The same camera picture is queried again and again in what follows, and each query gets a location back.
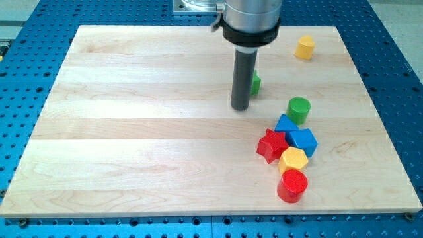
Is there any yellow heart block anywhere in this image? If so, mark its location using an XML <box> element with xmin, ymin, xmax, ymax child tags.
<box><xmin>294</xmin><ymin>35</ymin><xmax>315</xmax><ymax>60</ymax></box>

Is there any red cylinder block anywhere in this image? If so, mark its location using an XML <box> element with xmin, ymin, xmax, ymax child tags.
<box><xmin>277</xmin><ymin>169</ymin><xmax>308</xmax><ymax>203</ymax></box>

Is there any light wooden board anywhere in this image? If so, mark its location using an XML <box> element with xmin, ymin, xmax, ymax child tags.
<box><xmin>1</xmin><ymin>26</ymin><xmax>422</xmax><ymax>218</ymax></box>

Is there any blue triangle block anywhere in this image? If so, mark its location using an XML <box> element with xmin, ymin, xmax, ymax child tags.
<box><xmin>274</xmin><ymin>114</ymin><xmax>299</xmax><ymax>143</ymax></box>

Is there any green cylinder block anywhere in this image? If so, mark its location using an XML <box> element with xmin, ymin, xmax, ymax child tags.
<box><xmin>286</xmin><ymin>97</ymin><xmax>311</xmax><ymax>126</ymax></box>

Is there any blue cube block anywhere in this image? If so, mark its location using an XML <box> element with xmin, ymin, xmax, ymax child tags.
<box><xmin>289</xmin><ymin>128</ymin><xmax>318</xmax><ymax>157</ymax></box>

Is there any yellow hexagon block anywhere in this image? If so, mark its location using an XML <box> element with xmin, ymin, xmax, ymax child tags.
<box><xmin>278</xmin><ymin>147</ymin><xmax>309</xmax><ymax>174</ymax></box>

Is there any silver robot mounting plate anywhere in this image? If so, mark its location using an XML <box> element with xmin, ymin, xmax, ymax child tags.
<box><xmin>172</xmin><ymin>0</ymin><xmax>223</xmax><ymax>15</ymax></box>

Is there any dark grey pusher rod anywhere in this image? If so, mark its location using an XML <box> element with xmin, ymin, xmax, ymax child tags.
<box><xmin>231</xmin><ymin>46</ymin><xmax>258</xmax><ymax>111</ymax></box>

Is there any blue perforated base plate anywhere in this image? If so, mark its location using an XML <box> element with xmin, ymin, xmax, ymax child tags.
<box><xmin>1</xmin><ymin>0</ymin><xmax>422</xmax><ymax>237</ymax></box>

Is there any red star block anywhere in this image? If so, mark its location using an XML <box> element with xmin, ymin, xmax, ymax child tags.
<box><xmin>256</xmin><ymin>129</ymin><xmax>289</xmax><ymax>164</ymax></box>

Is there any green star block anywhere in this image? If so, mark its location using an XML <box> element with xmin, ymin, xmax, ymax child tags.
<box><xmin>250</xmin><ymin>70</ymin><xmax>261</xmax><ymax>95</ymax></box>

